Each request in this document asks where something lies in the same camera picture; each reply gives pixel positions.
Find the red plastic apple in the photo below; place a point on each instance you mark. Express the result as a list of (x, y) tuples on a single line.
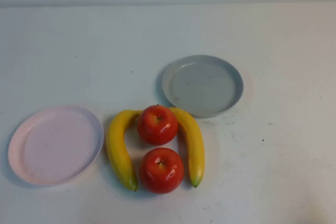
[(160, 179), (152, 132)]

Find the yellow plastic banana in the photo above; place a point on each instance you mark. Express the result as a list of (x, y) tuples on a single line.
[(118, 150), (194, 142)]

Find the grey round plate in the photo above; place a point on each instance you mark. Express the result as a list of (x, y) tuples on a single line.
[(202, 87)]

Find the pink round plate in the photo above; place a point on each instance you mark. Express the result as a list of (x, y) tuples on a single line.
[(52, 150)]

